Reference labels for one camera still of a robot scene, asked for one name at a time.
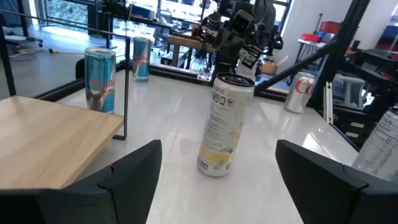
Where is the blue silver Red Bull can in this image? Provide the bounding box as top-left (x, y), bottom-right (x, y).
top-left (132, 36), bottom-right (152, 83)
top-left (84, 47), bottom-right (117, 114)

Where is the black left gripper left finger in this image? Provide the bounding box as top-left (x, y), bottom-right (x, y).
top-left (63, 139), bottom-right (163, 224)

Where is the wooden desk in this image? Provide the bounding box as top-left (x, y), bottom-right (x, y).
top-left (166, 34), bottom-right (218, 68)

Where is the silver Diet Coke can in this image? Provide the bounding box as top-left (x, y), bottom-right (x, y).
top-left (284, 71), bottom-right (317, 114)

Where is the black arched clamp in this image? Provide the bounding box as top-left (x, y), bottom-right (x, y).
top-left (75, 58), bottom-right (86, 80)

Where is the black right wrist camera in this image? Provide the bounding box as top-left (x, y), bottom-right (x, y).
top-left (231, 9), bottom-right (254, 34)

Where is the wooden shelf board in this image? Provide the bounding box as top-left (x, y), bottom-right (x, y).
top-left (0, 95), bottom-right (124, 190)

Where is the white yellow Celsius can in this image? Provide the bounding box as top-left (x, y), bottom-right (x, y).
top-left (197, 72), bottom-right (256, 178)

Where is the red storage bin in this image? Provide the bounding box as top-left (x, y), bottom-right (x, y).
top-left (318, 21), bottom-right (341, 34)
top-left (300, 32), bottom-right (323, 43)

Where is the silver red Celsius can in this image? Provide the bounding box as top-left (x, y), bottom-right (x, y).
top-left (351, 107), bottom-right (398, 181)

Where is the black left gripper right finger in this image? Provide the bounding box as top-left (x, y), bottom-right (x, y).
top-left (275, 139), bottom-right (370, 224)

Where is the black metal shelf frame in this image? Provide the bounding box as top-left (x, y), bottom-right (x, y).
top-left (0, 9), bottom-right (131, 141)

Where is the grey white office chair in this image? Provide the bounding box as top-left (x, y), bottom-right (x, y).
top-left (331, 74), bottom-right (366, 110)

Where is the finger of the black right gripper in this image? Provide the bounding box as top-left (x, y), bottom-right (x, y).
top-left (239, 44), bottom-right (262, 70)
top-left (200, 12), bottom-right (223, 44)

